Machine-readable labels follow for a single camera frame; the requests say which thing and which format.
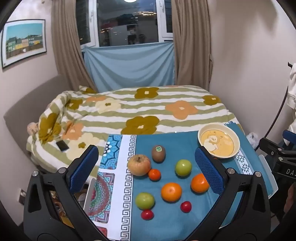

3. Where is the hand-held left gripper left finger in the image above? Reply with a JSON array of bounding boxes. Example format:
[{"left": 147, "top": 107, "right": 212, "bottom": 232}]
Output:
[{"left": 23, "top": 145, "right": 109, "bottom": 241}]

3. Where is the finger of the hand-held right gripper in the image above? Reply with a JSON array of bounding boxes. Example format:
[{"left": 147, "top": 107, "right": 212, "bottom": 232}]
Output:
[
  {"left": 258, "top": 137, "right": 296, "bottom": 160},
  {"left": 282, "top": 130, "right": 296, "bottom": 146}
]

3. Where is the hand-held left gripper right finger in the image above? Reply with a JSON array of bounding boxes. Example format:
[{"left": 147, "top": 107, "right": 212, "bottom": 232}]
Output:
[{"left": 185, "top": 146, "right": 271, "bottom": 241}]

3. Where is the smooth glossy orange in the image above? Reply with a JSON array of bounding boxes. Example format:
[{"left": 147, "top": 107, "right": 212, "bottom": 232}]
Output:
[{"left": 191, "top": 173, "right": 210, "bottom": 193}]

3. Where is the green apple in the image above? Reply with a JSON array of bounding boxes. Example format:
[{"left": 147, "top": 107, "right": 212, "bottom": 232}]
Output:
[
  {"left": 175, "top": 159, "right": 192, "bottom": 177},
  {"left": 135, "top": 192, "right": 155, "bottom": 210}
]

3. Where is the cream cartoon print bowl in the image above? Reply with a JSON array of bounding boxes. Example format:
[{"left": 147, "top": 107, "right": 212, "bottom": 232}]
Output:
[{"left": 198, "top": 123, "right": 240, "bottom": 159}]

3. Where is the red cherry tomato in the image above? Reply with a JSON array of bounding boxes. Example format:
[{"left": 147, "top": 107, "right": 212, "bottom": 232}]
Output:
[
  {"left": 141, "top": 209, "right": 154, "bottom": 220},
  {"left": 180, "top": 201, "right": 192, "bottom": 213}
]

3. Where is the brown kiwi with green sticker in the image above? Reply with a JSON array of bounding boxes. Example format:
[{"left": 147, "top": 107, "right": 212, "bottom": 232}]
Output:
[{"left": 151, "top": 145, "right": 166, "bottom": 163}]

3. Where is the yellowish russet apple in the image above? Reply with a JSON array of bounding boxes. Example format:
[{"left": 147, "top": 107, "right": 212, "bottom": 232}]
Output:
[{"left": 127, "top": 154, "right": 152, "bottom": 177}]

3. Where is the person's right hand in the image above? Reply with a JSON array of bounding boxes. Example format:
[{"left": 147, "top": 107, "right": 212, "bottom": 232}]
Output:
[{"left": 283, "top": 185, "right": 296, "bottom": 214}]

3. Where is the clear plastic bag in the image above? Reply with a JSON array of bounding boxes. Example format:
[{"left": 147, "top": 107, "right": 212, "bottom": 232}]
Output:
[{"left": 246, "top": 132, "right": 259, "bottom": 149}]

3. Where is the black phone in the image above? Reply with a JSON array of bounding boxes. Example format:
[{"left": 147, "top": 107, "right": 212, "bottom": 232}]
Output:
[{"left": 56, "top": 140, "right": 70, "bottom": 152}]

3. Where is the blue patterned tablecloth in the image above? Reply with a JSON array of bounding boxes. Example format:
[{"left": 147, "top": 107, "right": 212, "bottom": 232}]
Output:
[{"left": 87, "top": 123, "right": 266, "bottom": 241}]

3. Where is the dimpled navel orange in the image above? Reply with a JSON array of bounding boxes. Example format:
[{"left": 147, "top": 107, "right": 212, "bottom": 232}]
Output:
[{"left": 161, "top": 182, "right": 183, "bottom": 202}]

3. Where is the white hanging clothing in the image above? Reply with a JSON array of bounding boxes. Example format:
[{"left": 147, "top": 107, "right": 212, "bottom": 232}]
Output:
[{"left": 287, "top": 68, "right": 296, "bottom": 109}]

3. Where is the small mandarin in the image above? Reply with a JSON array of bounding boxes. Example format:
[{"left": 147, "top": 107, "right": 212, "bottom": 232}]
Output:
[{"left": 148, "top": 169, "right": 162, "bottom": 181}]

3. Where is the beige plush toy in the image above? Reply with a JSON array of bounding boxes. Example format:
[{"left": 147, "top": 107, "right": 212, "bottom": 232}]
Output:
[{"left": 27, "top": 122, "right": 40, "bottom": 136}]

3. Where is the floral striped blanket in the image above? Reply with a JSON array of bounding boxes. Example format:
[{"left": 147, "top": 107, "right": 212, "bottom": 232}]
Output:
[{"left": 26, "top": 85, "right": 243, "bottom": 179}]

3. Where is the light blue hanging cloth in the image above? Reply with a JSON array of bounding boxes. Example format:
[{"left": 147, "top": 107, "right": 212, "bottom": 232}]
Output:
[{"left": 82, "top": 42, "right": 175, "bottom": 93}]

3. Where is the beige curtain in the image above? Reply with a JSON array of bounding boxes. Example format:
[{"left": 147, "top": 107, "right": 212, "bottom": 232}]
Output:
[
  {"left": 51, "top": 0, "right": 99, "bottom": 92},
  {"left": 171, "top": 0, "right": 213, "bottom": 92}
]

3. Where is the white framed window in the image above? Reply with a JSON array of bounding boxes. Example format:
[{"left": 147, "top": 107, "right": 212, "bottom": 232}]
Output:
[{"left": 76, "top": 0, "right": 174, "bottom": 48}]

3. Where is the black curved cable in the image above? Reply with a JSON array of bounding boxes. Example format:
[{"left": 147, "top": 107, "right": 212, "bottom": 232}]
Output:
[{"left": 264, "top": 61, "right": 296, "bottom": 139}]

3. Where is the grey upholstered bed frame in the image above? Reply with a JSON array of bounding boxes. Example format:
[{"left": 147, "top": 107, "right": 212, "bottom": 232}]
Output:
[{"left": 3, "top": 75, "right": 77, "bottom": 163}]

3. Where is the framed wall poster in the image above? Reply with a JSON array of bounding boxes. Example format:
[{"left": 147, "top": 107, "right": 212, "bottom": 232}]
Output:
[{"left": 1, "top": 19, "right": 47, "bottom": 69}]

